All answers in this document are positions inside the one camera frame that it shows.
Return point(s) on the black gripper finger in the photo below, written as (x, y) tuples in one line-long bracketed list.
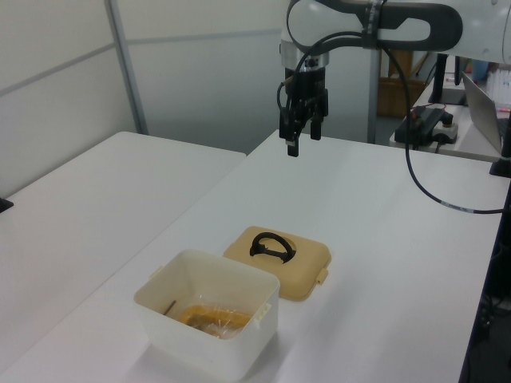
[(316, 123), (293, 127)]

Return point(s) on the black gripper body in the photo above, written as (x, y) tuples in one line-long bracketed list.
[(306, 84)]

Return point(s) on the tan plastic case lid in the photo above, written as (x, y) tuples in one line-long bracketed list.
[(295, 279)]

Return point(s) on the yellow tool in clear bag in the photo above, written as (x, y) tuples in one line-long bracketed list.
[(223, 319)]

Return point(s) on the white plastic tool case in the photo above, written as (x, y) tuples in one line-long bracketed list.
[(207, 359)]

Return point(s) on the black power box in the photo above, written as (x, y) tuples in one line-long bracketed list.
[(415, 127)]

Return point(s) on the black monitor stand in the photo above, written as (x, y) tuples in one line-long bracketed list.
[(439, 76)]

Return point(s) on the emergency stop button unit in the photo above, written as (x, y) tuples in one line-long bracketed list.
[(448, 131)]

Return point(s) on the grey laptop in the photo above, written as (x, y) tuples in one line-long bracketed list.
[(483, 107)]

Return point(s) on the dark hex key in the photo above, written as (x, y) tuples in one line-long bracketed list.
[(170, 308)]

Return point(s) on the grey partition post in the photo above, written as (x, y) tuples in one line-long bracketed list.
[(127, 68), (373, 99)]

